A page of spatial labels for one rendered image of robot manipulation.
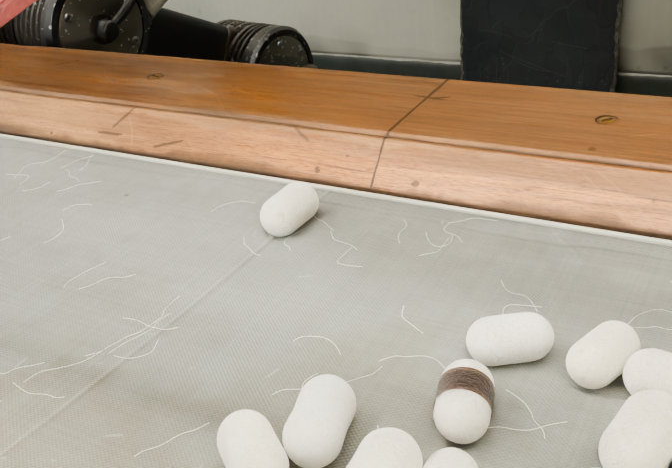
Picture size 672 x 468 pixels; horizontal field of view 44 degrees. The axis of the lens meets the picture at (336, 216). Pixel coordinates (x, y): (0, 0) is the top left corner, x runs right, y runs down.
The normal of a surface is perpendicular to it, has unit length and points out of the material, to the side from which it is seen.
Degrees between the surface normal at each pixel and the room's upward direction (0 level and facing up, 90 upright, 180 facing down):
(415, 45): 89
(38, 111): 45
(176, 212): 0
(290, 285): 0
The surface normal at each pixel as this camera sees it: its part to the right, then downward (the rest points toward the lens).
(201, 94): -0.11, -0.87
